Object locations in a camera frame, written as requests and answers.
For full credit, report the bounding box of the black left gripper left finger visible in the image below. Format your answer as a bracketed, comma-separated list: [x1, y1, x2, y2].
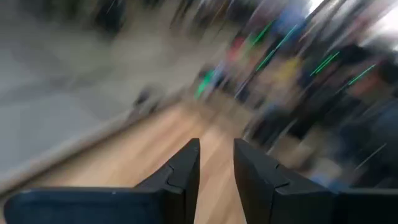
[3, 138, 201, 224]

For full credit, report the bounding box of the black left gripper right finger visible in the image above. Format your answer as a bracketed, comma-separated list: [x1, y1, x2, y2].
[233, 138, 398, 224]

